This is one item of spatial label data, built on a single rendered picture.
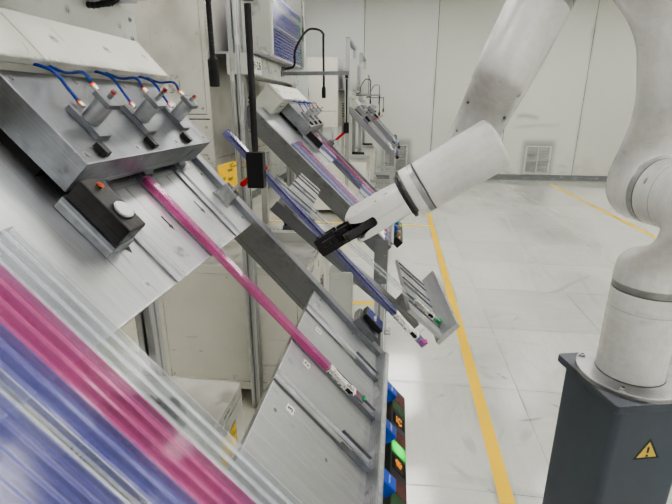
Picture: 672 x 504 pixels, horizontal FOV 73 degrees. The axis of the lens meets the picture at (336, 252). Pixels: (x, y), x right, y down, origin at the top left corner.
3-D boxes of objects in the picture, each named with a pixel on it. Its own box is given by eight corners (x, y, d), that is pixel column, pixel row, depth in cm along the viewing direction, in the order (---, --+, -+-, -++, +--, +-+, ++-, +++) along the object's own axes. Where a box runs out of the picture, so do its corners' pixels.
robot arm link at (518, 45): (504, 15, 77) (424, 178, 84) (518, -30, 62) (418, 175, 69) (554, 34, 76) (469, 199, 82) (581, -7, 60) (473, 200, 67)
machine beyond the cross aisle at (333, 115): (397, 203, 593) (403, 46, 535) (396, 218, 516) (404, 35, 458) (295, 200, 611) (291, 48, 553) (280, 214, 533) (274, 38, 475)
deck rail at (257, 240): (363, 368, 96) (385, 352, 94) (362, 373, 94) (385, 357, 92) (117, 110, 86) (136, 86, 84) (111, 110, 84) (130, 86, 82)
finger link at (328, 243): (346, 221, 76) (313, 240, 78) (344, 226, 73) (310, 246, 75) (356, 237, 76) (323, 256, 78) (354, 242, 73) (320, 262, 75)
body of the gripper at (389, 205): (400, 168, 78) (345, 202, 81) (400, 177, 68) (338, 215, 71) (422, 205, 79) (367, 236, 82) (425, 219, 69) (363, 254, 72)
